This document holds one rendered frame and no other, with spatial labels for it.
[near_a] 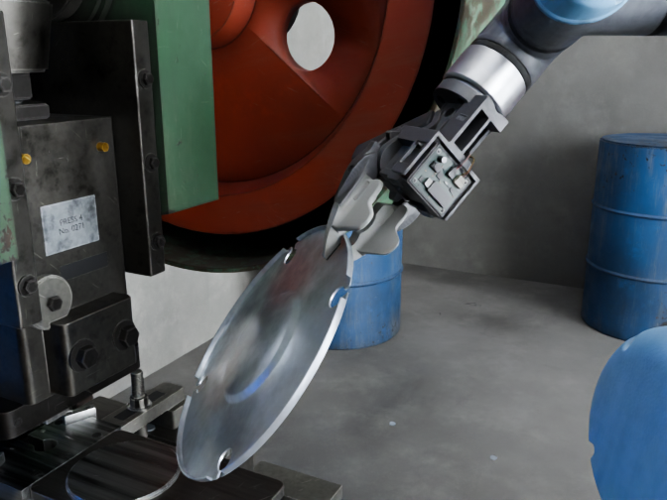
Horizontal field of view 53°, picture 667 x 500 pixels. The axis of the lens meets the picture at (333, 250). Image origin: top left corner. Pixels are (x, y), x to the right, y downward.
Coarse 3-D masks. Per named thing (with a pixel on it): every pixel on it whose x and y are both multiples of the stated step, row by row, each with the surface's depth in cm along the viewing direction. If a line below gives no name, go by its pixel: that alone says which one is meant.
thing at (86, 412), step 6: (84, 408) 88; (90, 408) 88; (66, 414) 86; (72, 414) 86; (78, 414) 87; (84, 414) 87; (90, 414) 88; (66, 420) 86; (72, 420) 86; (78, 420) 87
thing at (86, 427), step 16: (32, 432) 84; (48, 432) 84; (64, 432) 84; (80, 432) 84; (96, 432) 84; (112, 432) 85; (16, 448) 81; (32, 448) 81; (48, 448) 83; (64, 448) 81; (80, 448) 81; (16, 464) 78; (32, 464) 78; (48, 464) 78; (0, 480) 75; (16, 480) 75; (32, 480) 75; (0, 496) 75; (16, 496) 74
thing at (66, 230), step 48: (48, 144) 66; (96, 144) 72; (48, 192) 67; (96, 192) 73; (48, 240) 68; (96, 240) 73; (48, 288) 67; (96, 288) 74; (0, 336) 68; (48, 336) 68; (96, 336) 71; (0, 384) 70; (48, 384) 70
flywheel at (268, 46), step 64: (256, 0) 95; (320, 0) 90; (384, 0) 86; (448, 0) 84; (256, 64) 97; (384, 64) 85; (256, 128) 100; (320, 128) 95; (384, 128) 87; (256, 192) 98; (320, 192) 94
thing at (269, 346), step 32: (320, 256) 70; (352, 256) 63; (256, 288) 81; (288, 288) 73; (320, 288) 66; (224, 320) 83; (256, 320) 73; (288, 320) 66; (320, 320) 61; (224, 352) 78; (256, 352) 68; (288, 352) 63; (320, 352) 57; (224, 384) 70; (256, 384) 64; (288, 384) 59; (192, 416) 74; (224, 416) 67; (256, 416) 61; (192, 448) 69; (224, 448) 62; (256, 448) 57
